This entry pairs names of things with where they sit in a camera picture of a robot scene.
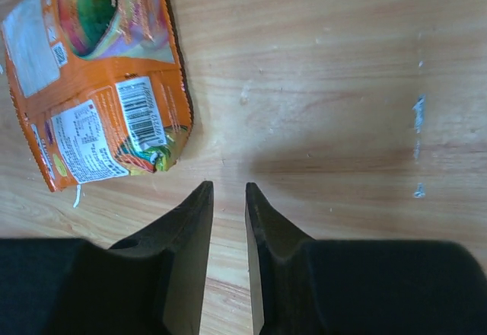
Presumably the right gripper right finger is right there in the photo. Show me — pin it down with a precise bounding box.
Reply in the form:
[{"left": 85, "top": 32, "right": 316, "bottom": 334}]
[{"left": 245, "top": 183, "right": 486, "bottom": 334}]

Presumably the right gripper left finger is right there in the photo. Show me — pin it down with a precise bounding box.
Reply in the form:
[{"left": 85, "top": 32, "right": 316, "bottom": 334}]
[{"left": 1, "top": 181, "right": 214, "bottom": 334}]

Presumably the orange snack packet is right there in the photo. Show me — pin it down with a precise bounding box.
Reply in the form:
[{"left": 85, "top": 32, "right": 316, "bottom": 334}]
[{"left": 1, "top": 0, "right": 193, "bottom": 191}]

